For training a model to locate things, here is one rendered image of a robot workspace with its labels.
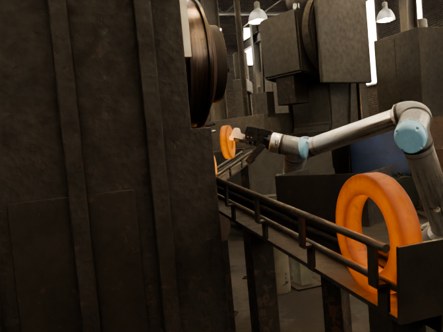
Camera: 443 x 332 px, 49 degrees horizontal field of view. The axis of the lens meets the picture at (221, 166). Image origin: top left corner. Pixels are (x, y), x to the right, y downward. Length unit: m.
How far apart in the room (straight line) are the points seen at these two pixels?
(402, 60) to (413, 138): 4.82
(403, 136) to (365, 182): 1.18
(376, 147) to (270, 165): 1.38
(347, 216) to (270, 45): 4.89
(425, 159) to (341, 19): 3.66
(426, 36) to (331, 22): 1.64
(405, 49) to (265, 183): 3.29
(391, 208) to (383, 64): 6.29
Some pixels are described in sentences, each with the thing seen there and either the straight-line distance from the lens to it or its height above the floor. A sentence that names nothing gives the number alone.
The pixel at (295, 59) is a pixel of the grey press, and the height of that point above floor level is 1.63.
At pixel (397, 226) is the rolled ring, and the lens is 0.70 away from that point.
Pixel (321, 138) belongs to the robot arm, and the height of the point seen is 0.80.
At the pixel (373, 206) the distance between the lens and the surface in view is 1.31.
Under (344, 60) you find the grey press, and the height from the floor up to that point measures 1.56.
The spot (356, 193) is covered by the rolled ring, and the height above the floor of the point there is 0.73.
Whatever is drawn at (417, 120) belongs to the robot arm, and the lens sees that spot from 1.93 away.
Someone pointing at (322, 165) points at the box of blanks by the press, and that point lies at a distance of 4.45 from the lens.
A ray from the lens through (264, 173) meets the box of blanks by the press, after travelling 4.01.
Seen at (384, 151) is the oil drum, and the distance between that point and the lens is 5.04.
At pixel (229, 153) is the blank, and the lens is 2.18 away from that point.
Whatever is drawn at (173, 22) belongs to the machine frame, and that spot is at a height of 1.15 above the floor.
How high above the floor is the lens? 0.83
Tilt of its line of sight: 3 degrees down
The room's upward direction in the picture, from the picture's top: 5 degrees counter-clockwise
